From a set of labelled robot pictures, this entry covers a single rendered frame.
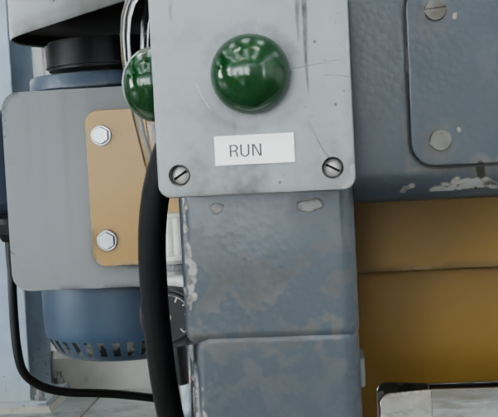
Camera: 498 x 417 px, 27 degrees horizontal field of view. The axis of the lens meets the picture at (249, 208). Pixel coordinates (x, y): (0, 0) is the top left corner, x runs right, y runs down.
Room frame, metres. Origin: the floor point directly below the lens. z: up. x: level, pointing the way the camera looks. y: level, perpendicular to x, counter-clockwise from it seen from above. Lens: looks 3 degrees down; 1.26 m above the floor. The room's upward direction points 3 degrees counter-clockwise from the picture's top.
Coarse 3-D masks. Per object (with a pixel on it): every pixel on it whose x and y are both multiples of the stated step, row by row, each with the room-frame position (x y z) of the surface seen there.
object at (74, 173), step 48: (48, 96) 0.84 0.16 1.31; (96, 96) 0.84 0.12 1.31; (48, 144) 0.84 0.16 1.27; (96, 144) 0.83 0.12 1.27; (48, 192) 0.84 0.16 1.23; (96, 192) 0.83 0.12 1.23; (48, 240) 0.84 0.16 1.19; (96, 240) 0.83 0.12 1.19; (48, 288) 0.84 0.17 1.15; (96, 288) 0.84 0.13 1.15
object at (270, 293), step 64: (384, 0) 0.44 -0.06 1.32; (448, 0) 0.43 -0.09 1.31; (384, 64) 0.44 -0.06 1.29; (448, 64) 0.43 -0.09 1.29; (384, 128) 0.44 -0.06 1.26; (448, 128) 0.43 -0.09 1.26; (320, 192) 0.43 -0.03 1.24; (384, 192) 0.44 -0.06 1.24; (448, 192) 0.44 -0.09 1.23; (192, 256) 0.44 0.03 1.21; (256, 256) 0.44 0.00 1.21; (320, 256) 0.43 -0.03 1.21; (192, 320) 0.44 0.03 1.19; (256, 320) 0.44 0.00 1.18; (320, 320) 0.43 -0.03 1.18; (192, 384) 0.45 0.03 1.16; (256, 384) 0.44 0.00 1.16; (320, 384) 0.43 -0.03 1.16
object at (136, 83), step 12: (144, 48) 0.41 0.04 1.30; (132, 60) 0.41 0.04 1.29; (144, 60) 0.40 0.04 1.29; (132, 72) 0.40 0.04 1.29; (144, 72) 0.40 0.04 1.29; (132, 84) 0.40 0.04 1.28; (144, 84) 0.40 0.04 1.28; (132, 96) 0.41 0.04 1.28; (144, 96) 0.40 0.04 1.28; (132, 108) 0.41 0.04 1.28; (144, 108) 0.41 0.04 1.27
